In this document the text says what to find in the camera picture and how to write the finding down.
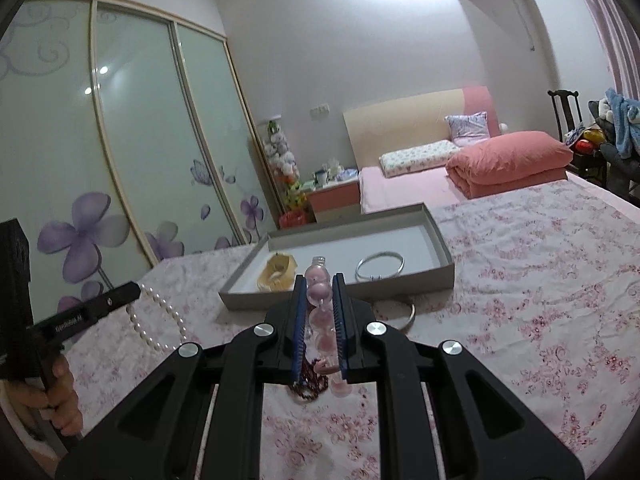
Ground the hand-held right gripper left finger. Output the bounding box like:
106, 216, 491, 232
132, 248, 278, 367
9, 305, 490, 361
55, 275, 308, 480

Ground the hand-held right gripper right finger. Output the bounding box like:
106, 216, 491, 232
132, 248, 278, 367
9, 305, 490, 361
331, 272, 586, 480

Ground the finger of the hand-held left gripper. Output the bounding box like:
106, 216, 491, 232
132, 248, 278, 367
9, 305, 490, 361
31, 281, 142, 346

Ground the pink bead bracelet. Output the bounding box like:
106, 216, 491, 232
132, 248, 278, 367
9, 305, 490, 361
304, 255, 352, 399

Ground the white pearl necklace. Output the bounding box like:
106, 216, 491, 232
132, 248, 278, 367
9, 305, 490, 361
126, 282, 192, 354

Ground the shallow grey cardboard box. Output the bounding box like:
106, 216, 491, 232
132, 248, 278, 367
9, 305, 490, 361
218, 203, 456, 312

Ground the person's left hand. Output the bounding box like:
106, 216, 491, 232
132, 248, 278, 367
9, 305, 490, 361
10, 354, 84, 437

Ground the cream yellow bangle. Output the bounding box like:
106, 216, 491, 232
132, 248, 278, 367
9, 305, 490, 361
257, 252, 300, 291

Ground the silver bangle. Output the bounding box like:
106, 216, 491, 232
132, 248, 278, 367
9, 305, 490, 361
354, 252, 405, 283
389, 295, 419, 334

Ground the red waste bin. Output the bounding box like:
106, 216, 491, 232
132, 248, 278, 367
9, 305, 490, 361
278, 209, 309, 231

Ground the pink and white nightstand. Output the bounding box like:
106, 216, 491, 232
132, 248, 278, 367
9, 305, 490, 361
305, 179, 361, 224

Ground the pink bed sheet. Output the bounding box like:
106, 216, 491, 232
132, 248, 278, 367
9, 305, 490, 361
358, 164, 502, 216

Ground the floral glass sliding wardrobe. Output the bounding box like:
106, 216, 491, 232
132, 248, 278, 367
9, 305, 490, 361
0, 0, 282, 322

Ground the hanging stack of plush toys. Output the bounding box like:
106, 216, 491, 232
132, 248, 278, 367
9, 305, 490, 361
262, 119, 306, 212

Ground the flat floral pillow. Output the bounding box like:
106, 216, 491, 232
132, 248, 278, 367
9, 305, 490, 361
378, 139, 461, 179

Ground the floral bed sheet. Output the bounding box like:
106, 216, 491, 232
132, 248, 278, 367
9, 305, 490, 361
50, 172, 640, 480

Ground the beige and pink headboard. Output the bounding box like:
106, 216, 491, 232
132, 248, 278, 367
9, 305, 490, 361
342, 85, 504, 172

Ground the folded pink quilt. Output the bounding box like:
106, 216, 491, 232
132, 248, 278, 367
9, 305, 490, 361
445, 129, 575, 200

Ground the small lilac pillow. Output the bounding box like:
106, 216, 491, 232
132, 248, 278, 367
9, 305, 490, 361
444, 111, 491, 141

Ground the colourful toys pile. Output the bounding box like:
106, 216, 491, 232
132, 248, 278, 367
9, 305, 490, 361
564, 127, 602, 155

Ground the dark wooden chair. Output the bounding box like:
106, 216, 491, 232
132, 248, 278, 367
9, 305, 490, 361
547, 88, 584, 137

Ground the grey plush pile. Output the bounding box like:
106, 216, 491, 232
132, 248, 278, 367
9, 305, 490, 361
587, 99, 617, 127

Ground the blue fleece garment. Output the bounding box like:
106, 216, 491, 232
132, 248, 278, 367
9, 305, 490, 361
604, 88, 640, 162

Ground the white air conditioner pipe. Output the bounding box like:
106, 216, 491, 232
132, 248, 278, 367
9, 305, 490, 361
519, 0, 537, 54

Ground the pink curtain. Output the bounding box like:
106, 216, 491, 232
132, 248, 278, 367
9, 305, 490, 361
559, 0, 640, 107

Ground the dark red bead bracelet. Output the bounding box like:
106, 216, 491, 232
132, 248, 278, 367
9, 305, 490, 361
286, 359, 334, 404

